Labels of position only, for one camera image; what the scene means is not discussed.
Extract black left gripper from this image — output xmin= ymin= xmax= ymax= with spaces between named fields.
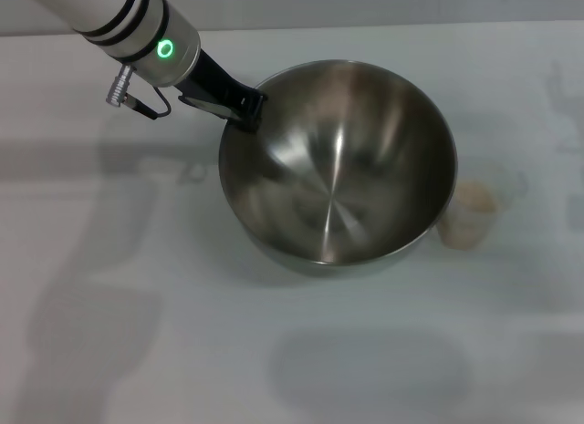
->
xmin=176 ymin=49 xmax=267 ymax=135

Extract stainless steel mixing bowl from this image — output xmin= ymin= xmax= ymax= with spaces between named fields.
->
xmin=217 ymin=58 xmax=458 ymax=279

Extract white rice grains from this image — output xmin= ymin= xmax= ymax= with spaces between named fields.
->
xmin=455 ymin=181 xmax=497 ymax=214

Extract clear plastic measuring cup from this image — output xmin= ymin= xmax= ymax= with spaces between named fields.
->
xmin=436 ymin=168 xmax=527 ymax=251

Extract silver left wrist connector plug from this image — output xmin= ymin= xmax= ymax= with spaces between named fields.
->
xmin=105 ymin=63 xmax=138 ymax=108

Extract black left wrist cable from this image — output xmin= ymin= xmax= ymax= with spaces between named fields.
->
xmin=127 ymin=86 xmax=172 ymax=121

